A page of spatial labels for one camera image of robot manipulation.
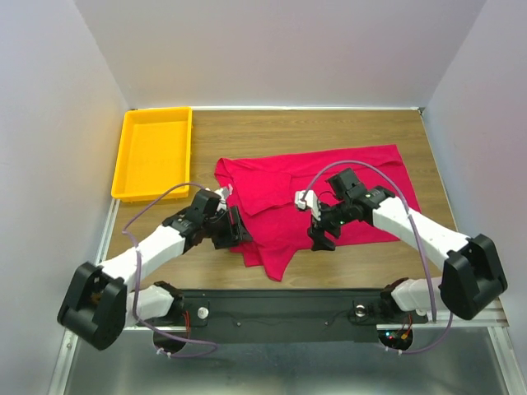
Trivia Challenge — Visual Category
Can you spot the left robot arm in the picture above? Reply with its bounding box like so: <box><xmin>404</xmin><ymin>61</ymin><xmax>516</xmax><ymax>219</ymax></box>
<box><xmin>57</xmin><ymin>188</ymin><xmax>252</xmax><ymax>351</ymax></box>

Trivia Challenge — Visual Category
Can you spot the aluminium frame rail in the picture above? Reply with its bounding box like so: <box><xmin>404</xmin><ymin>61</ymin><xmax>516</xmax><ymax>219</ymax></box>
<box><xmin>491</xmin><ymin>299</ymin><xmax>510</xmax><ymax>327</ymax></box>

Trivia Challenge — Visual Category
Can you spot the silver knob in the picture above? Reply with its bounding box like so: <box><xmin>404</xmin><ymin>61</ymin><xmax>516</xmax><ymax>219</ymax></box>
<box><xmin>354</xmin><ymin>304</ymin><xmax>367</xmax><ymax>318</ymax></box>

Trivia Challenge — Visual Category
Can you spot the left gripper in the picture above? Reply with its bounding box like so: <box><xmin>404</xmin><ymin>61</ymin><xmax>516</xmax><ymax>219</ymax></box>
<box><xmin>203</xmin><ymin>206</ymin><xmax>253</xmax><ymax>250</ymax></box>

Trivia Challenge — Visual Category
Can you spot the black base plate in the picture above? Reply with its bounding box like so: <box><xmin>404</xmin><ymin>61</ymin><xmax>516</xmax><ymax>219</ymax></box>
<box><xmin>150</xmin><ymin>288</ymin><xmax>427</xmax><ymax>344</ymax></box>

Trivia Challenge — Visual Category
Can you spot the left aluminium side rail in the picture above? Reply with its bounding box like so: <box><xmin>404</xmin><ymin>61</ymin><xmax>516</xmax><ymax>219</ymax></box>
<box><xmin>94</xmin><ymin>198</ymin><xmax>120</xmax><ymax>267</ymax></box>

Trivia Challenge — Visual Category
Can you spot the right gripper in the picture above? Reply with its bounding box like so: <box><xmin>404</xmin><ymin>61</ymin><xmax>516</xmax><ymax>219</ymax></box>
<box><xmin>307</xmin><ymin>198</ymin><xmax>353</xmax><ymax>252</ymax></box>

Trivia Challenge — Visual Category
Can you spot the white knob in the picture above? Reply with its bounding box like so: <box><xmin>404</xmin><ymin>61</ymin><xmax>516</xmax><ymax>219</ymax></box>
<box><xmin>198</xmin><ymin>307</ymin><xmax>209</xmax><ymax>319</ymax></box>

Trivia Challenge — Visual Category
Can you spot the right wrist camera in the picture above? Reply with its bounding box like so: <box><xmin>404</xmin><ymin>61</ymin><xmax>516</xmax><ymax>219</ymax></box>
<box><xmin>294</xmin><ymin>190</ymin><xmax>321</xmax><ymax>221</ymax></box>

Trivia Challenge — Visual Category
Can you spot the yellow plastic tray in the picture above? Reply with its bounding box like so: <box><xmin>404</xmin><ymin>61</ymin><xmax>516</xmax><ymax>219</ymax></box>
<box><xmin>111</xmin><ymin>107</ymin><xmax>193</xmax><ymax>202</ymax></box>

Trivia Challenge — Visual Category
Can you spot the red t shirt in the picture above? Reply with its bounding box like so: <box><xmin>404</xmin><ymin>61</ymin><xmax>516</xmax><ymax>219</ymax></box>
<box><xmin>213</xmin><ymin>143</ymin><xmax>422</xmax><ymax>283</ymax></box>

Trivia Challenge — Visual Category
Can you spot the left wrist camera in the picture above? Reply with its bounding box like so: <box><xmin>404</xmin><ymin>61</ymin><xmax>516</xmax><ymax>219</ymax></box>
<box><xmin>214</xmin><ymin>184</ymin><xmax>233</xmax><ymax>212</ymax></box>

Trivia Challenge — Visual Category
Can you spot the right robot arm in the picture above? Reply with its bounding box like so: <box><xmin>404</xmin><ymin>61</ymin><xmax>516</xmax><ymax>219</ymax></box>
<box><xmin>295</xmin><ymin>167</ymin><xmax>508</xmax><ymax>321</ymax></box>

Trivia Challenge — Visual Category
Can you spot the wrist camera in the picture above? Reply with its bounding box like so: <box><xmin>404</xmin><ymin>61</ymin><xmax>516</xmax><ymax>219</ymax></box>
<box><xmin>214</xmin><ymin>184</ymin><xmax>233</xmax><ymax>212</ymax></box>
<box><xmin>294</xmin><ymin>190</ymin><xmax>321</xmax><ymax>221</ymax></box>

